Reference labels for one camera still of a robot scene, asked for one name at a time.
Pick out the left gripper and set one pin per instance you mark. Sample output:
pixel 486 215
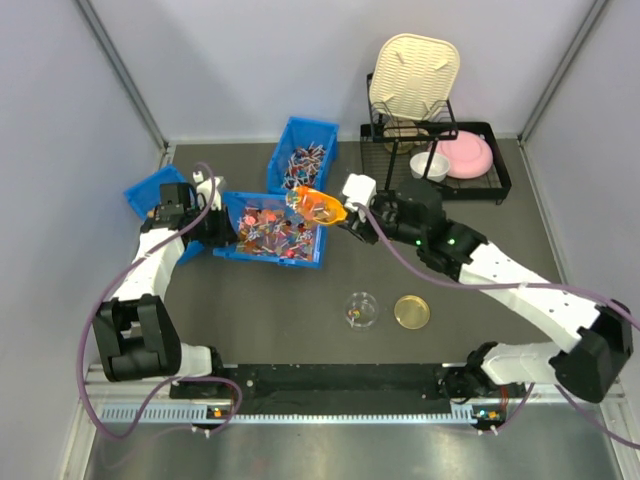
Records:
pixel 220 228

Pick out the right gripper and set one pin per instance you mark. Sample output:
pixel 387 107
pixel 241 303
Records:
pixel 357 228

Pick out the blue candy bin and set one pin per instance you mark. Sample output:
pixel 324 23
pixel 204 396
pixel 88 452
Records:
pixel 269 231
pixel 145 196
pixel 303 155

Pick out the yellow plastic scoop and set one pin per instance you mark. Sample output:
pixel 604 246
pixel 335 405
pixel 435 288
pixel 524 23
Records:
pixel 316 206

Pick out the black wire dish rack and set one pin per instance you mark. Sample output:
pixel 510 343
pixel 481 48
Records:
pixel 391 169

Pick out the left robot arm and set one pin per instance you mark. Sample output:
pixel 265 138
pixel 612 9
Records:
pixel 135 336

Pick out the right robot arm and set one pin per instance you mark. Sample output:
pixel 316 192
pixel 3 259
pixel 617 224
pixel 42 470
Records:
pixel 590 337

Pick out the white small bowl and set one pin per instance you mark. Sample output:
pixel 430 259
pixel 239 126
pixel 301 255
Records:
pixel 435 165

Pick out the pink round plate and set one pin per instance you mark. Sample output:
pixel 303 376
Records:
pixel 469 155

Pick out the clear round container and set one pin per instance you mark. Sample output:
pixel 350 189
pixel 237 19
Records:
pixel 361 311

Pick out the gold round lid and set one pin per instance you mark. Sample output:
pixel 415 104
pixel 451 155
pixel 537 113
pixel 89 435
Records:
pixel 412 312

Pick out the beige square ribbed plate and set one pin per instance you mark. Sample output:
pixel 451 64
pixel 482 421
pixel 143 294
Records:
pixel 413 76

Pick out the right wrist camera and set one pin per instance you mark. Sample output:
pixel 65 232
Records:
pixel 358 190

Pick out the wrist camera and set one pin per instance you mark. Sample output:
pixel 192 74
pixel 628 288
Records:
pixel 210 189
pixel 358 190

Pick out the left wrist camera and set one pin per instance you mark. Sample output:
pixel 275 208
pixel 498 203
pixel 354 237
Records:
pixel 210 189

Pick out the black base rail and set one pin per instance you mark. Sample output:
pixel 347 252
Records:
pixel 340 389

